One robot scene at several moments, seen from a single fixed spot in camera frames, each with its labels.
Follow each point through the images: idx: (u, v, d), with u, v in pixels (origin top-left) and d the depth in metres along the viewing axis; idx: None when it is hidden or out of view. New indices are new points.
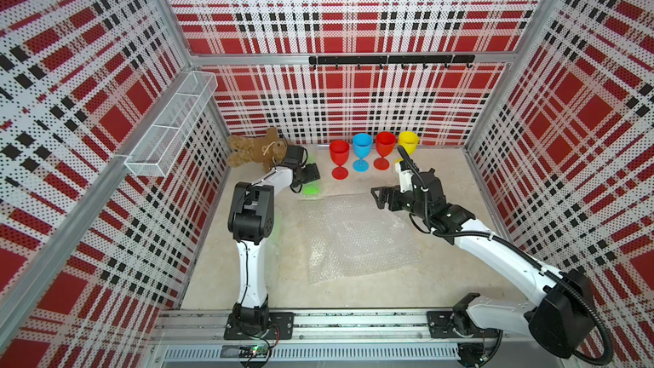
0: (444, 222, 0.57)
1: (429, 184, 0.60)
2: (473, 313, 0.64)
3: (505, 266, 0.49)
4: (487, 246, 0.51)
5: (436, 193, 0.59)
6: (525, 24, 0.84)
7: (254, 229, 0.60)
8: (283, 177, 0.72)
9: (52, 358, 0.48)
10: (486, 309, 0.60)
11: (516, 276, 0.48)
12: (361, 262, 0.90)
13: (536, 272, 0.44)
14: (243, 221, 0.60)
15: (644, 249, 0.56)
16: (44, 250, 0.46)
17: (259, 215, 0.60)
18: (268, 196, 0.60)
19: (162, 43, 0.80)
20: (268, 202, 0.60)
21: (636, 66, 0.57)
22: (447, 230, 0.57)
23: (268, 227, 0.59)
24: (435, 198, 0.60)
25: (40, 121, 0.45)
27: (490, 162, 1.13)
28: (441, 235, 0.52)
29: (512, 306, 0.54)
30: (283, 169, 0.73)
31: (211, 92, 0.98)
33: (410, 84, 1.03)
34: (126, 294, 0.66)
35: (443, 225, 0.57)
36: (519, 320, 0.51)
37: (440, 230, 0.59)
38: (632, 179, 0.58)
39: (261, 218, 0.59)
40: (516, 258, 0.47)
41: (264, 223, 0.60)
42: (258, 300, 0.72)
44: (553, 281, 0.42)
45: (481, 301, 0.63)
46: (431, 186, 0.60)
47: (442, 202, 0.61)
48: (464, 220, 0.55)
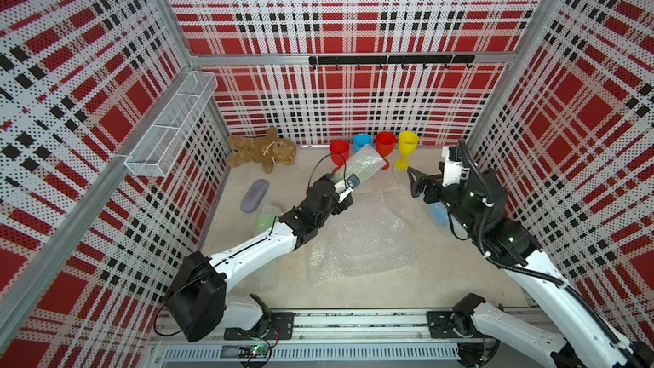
0: (501, 244, 0.45)
1: (496, 196, 0.44)
2: (481, 324, 0.63)
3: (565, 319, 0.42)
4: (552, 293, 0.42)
5: (499, 209, 0.45)
6: (525, 24, 0.84)
7: (183, 322, 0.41)
8: (276, 249, 0.54)
9: (52, 358, 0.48)
10: (500, 329, 0.59)
11: (575, 332, 0.42)
12: (361, 262, 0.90)
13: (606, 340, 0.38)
14: (179, 305, 0.44)
15: (644, 249, 0.56)
16: (44, 250, 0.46)
17: (192, 311, 0.43)
18: (209, 296, 0.42)
19: (162, 43, 0.80)
20: (208, 301, 0.42)
21: (636, 66, 0.57)
22: (504, 254, 0.45)
23: (207, 324, 0.44)
24: (495, 213, 0.46)
25: (40, 121, 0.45)
27: (490, 162, 1.13)
28: (495, 261, 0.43)
29: (530, 333, 0.52)
30: (282, 240, 0.54)
31: (211, 92, 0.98)
33: (410, 84, 1.03)
34: (126, 295, 0.66)
35: (500, 247, 0.45)
36: (542, 354, 0.50)
37: (496, 254, 0.46)
38: (632, 179, 0.58)
39: (192, 318, 0.43)
40: (586, 317, 0.40)
41: (195, 323, 0.42)
42: (249, 325, 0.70)
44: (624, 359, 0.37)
45: (491, 310, 0.62)
46: (496, 202, 0.45)
47: (499, 216, 0.47)
48: (528, 250, 0.44)
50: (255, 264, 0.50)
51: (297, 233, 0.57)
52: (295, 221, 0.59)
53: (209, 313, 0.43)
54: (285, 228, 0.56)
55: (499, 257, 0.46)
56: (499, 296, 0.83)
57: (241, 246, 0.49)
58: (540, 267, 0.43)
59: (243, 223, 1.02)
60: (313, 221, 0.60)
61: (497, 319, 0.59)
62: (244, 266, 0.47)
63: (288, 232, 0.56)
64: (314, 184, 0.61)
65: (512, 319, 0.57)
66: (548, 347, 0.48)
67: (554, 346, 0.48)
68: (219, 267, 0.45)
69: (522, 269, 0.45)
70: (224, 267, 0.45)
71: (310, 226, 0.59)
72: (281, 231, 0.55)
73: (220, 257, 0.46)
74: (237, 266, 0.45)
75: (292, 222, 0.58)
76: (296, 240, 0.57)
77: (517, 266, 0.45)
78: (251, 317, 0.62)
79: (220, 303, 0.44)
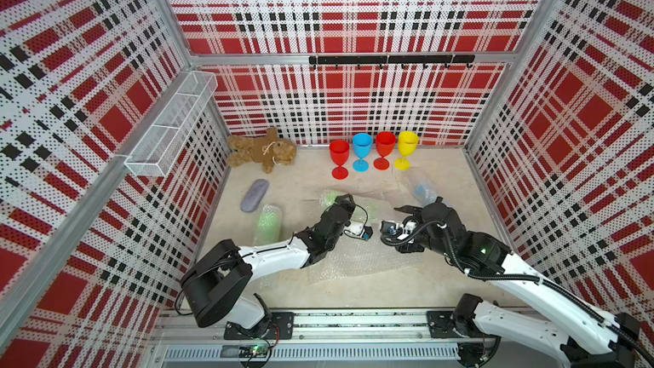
0: (475, 258, 0.49)
1: (445, 216, 0.51)
2: (485, 326, 0.63)
3: (555, 313, 0.45)
4: (535, 290, 0.45)
5: (455, 227, 0.51)
6: (525, 24, 0.84)
7: (197, 305, 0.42)
8: (290, 258, 0.57)
9: (52, 358, 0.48)
10: (505, 329, 0.59)
11: (566, 324, 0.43)
12: (361, 262, 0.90)
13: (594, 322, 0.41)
14: (197, 288, 0.45)
15: (644, 249, 0.56)
16: (44, 250, 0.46)
17: (212, 294, 0.44)
18: (236, 280, 0.44)
19: (162, 43, 0.80)
20: (232, 286, 0.44)
21: (636, 66, 0.57)
22: (483, 267, 0.48)
23: (215, 315, 0.45)
24: (456, 231, 0.51)
25: (39, 121, 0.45)
27: (490, 162, 1.13)
28: (479, 276, 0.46)
29: (536, 327, 0.53)
30: (297, 255, 0.58)
31: (211, 92, 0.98)
33: (410, 84, 1.03)
34: (126, 295, 0.66)
35: (477, 261, 0.49)
36: (550, 347, 0.51)
37: (474, 268, 0.49)
38: (632, 179, 0.58)
39: (211, 299, 0.44)
40: (570, 306, 0.43)
41: (211, 307, 0.43)
42: (251, 324, 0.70)
44: (614, 334, 0.40)
45: (492, 309, 0.62)
46: (448, 221, 0.51)
47: (464, 234, 0.53)
48: (501, 256, 0.48)
50: (272, 268, 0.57)
51: (311, 252, 0.61)
52: (309, 240, 0.63)
53: (226, 301, 0.44)
54: (301, 244, 0.59)
55: (479, 271, 0.49)
56: (499, 296, 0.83)
57: (266, 247, 0.52)
58: (517, 269, 0.46)
59: (243, 223, 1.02)
60: (324, 244, 0.65)
61: (500, 318, 0.59)
62: (265, 265, 0.50)
63: (303, 249, 0.59)
64: (330, 209, 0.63)
65: (513, 315, 0.58)
66: (555, 339, 0.49)
67: (561, 336, 0.49)
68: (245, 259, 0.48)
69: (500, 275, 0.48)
70: (249, 259, 0.47)
71: (321, 249, 0.64)
72: (298, 244, 0.59)
73: (248, 250, 0.49)
74: (261, 262, 0.48)
75: (306, 240, 0.62)
76: (307, 259, 0.62)
77: (496, 274, 0.48)
78: (254, 315, 0.62)
79: (236, 295, 0.46)
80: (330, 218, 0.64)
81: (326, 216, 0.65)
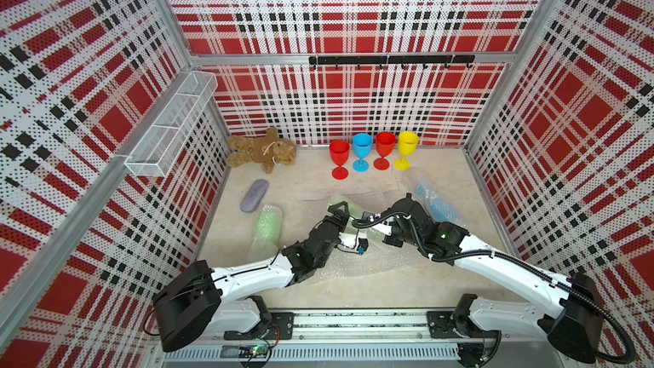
0: (438, 245, 0.54)
1: (410, 209, 0.58)
2: (483, 322, 0.63)
3: (515, 282, 0.47)
4: (491, 263, 0.49)
5: (419, 217, 0.57)
6: (525, 24, 0.84)
7: (163, 330, 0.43)
8: (272, 279, 0.55)
9: (52, 358, 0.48)
10: (500, 319, 0.58)
11: (527, 291, 0.47)
12: (361, 263, 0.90)
13: (547, 284, 0.43)
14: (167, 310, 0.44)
15: (644, 249, 0.56)
16: (44, 250, 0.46)
17: (180, 319, 0.43)
18: (202, 310, 0.42)
19: (162, 43, 0.80)
20: (198, 313, 0.42)
21: (635, 66, 0.57)
22: (445, 253, 0.54)
23: (183, 340, 0.44)
24: (421, 221, 0.57)
25: (39, 121, 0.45)
27: (490, 162, 1.13)
28: (442, 260, 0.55)
29: (517, 310, 0.54)
30: (280, 273, 0.56)
31: (211, 92, 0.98)
33: (410, 84, 1.03)
34: (126, 295, 0.66)
35: (439, 248, 0.54)
36: (531, 327, 0.51)
37: (438, 254, 0.55)
38: (632, 179, 0.58)
39: (177, 325, 0.42)
40: (525, 273, 0.45)
41: (176, 333, 0.42)
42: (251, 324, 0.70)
44: (565, 292, 0.42)
45: (484, 302, 0.63)
46: (412, 211, 0.58)
47: (429, 224, 0.58)
48: (460, 238, 0.53)
50: (250, 290, 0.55)
51: (295, 272, 0.58)
52: (296, 258, 0.60)
53: (194, 326, 0.43)
54: (286, 263, 0.57)
55: (442, 255, 0.54)
56: (499, 296, 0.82)
57: (243, 267, 0.50)
58: (473, 247, 0.51)
59: (243, 224, 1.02)
60: (312, 264, 0.62)
61: (490, 308, 0.60)
62: (241, 288, 0.49)
63: (288, 267, 0.57)
64: (319, 227, 0.61)
65: (502, 305, 0.58)
66: (533, 317, 0.50)
67: (537, 314, 0.50)
68: (218, 284, 0.46)
69: (459, 255, 0.53)
70: (223, 284, 0.45)
71: (306, 267, 0.61)
72: (281, 264, 0.56)
73: (221, 273, 0.47)
74: (233, 286, 0.46)
75: (293, 258, 0.59)
76: (292, 278, 0.60)
77: (456, 255, 0.53)
78: (247, 321, 0.62)
79: (207, 320, 0.45)
80: (318, 235, 0.60)
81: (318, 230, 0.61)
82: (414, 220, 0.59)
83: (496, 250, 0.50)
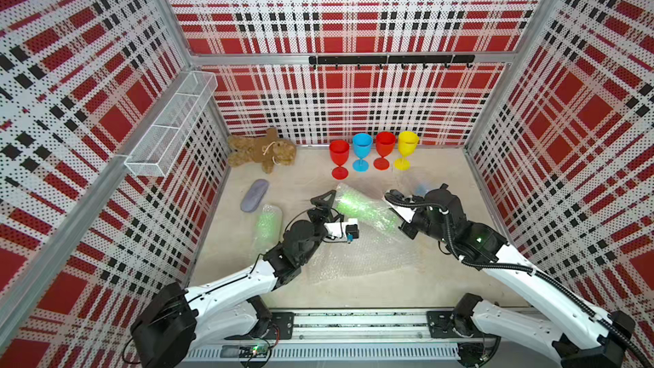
0: (471, 248, 0.50)
1: (448, 204, 0.52)
2: (484, 324, 0.63)
3: (548, 306, 0.45)
4: (527, 281, 0.45)
5: (456, 214, 0.52)
6: (525, 24, 0.84)
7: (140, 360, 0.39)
8: (255, 288, 0.54)
9: (52, 358, 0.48)
10: (501, 326, 0.59)
11: (560, 318, 0.44)
12: (361, 262, 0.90)
13: (586, 316, 0.41)
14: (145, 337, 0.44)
15: (644, 249, 0.56)
16: (44, 250, 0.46)
17: (160, 343, 0.42)
18: (180, 331, 0.41)
19: (162, 43, 0.80)
20: (178, 336, 0.41)
21: (636, 66, 0.57)
22: (477, 256, 0.49)
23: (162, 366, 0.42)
24: (456, 218, 0.52)
25: (39, 121, 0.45)
27: (490, 162, 1.13)
28: (470, 263, 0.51)
29: (530, 324, 0.53)
30: (262, 278, 0.54)
31: (211, 92, 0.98)
33: (410, 84, 1.03)
34: (126, 295, 0.66)
35: (472, 250, 0.49)
36: (543, 344, 0.50)
37: (469, 256, 0.51)
38: (632, 179, 0.58)
39: (157, 351, 0.42)
40: (563, 299, 0.42)
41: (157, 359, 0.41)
42: (250, 324, 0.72)
44: (605, 330, 0.39)
45: (490, 307, 0.62)
46: (450, 208, 0.52)
47: (462, 223, 0.53)
48: (497, 247, 0.48)
50: (232, 300, 0.50)
51: (278, 274, 0.57)
52: (278, 261, 0.59)
53: (174, 349, 0.42)
54: (268, 268, 0.56)
55: (473, 259, 0.50)
56: (499, 296, 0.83)
57: (220, 282, 0.49)
58: (511, 260, 0.47)
59: (243, 224, 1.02)
60: (295, 265, 0.60)
61: (496, 315, 0.60)
62: (220, 303, 0.47)
63: (269, 272, 0.56)
64: (293, 228, 0.58)
65: (510, 313, 0.58)
66: (547, 336, 0.49)
67: (553, 334, 0.49)
68: (193, 303, 0.45)
69: (493, 264, 0.49)
70: (197, 302, 0.44)
71: (291, 268, 0.60)
72: (263, 271, 0.55)
73: (196, 291, 0.46)
74: (210, 303, 0.45)
75: (275, 261, 0.59)
76: (277, 281, 0.58)
77: (489, 262, 0.49)
78: (244, 324, 0.62)
79: (186, 341, 0.43)
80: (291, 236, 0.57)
81: (290, 231, 0.58)
82: (450, 216, 0.53)
83: (536, 269, 0.45)
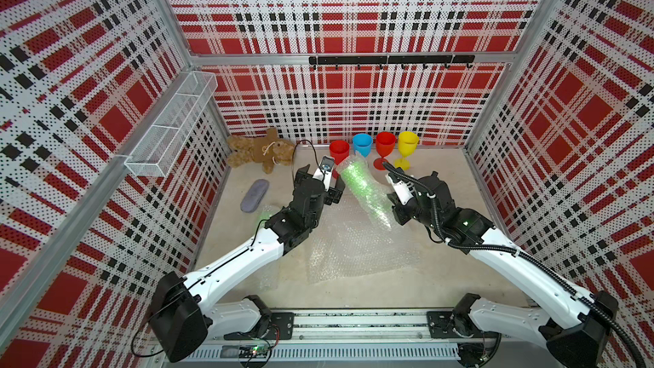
0: (458, 232, 0.51)
1: (436, 189, 0.54)
2: (481, 321, 0.63)
3: (531, 285, 0.45)
4: (511, 261, 0.46)
5: (444, 199, 0.53)
6: (525, 24, 0.84)
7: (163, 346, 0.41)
8: (257, 261, 0.50)
9: (52, 358, 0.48)
10: (496, 319, 0.59)
11: (542, 297, 0.45)
12: (361, 263, 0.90)
13: (567, 295, 0.41)
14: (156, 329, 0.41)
15: (644, 249, 0.56)
16: (44, 250, 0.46)
17: (171, 332, 0.42)
18: (183, 320, 0.40)
19: (162, 43, 0.80)
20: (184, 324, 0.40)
21: (635, 66, 0.57)
22: (463, 239, 0.50)
23: (186, 348, 0.43)
24: (444, 204, 0.54)
25: (40, 121, 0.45)
27: (490, 162, 1.13)
28: (456, 245, 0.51)
29: (520, 315, 0.53)
30: (264, 248, 0.50)
31: (211, 92, 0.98)
33: (410, 84, 1.03)
34: (126, 295, 0.66)
35: (458, 233, 0.50)
36: (533, 332, 0.50)
37: (456, 239, 0.52)
38: (632, 179, 0.58)
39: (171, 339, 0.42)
40: (545, 278, 0.43)
41: (175, 345, 0.41)
42: (249, 327, 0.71)
44: (585, 307, 0.40)
45: (485, 303, 0.63)
46: (438, 192, 0.54)
47: (450, 209, 0.54)
48: (483, 230, 0.49)
50: (238, 277, 0.47)
51: (283, 239, 0.53)
52: (283, 223, 0.55)
53: (189, 333, 0.41)
54: (270, 236, 0.52)
55: (459, 242, 0.51)
56: (499, 297, 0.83)
57: (220, 262, 0.46)
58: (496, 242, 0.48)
59: (243, 224, 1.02)
60: (303, 226, 0.56)
61: (491, 310, 0.60)
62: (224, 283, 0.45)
63: (272, 241, 0.52)
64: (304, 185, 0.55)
65: (504, 307, 0.58)
66: (536, 322, 0.50)
67: (541, 320, 0.49)
68: (193, 289, 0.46)
69: (479, 246, 0.50)
70: (198, 287, 0.42)
71: (299, 230, 0.55)
72: (264, 240, 0.51)
73: (195, 278, 0.43)
74: (212, 286, 0.43)
75: (279, 227, 0.55)
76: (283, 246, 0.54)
77: (475, 244, 0.50)
78: (247, 320, 0.61)
79: (200, 323, 0.42)
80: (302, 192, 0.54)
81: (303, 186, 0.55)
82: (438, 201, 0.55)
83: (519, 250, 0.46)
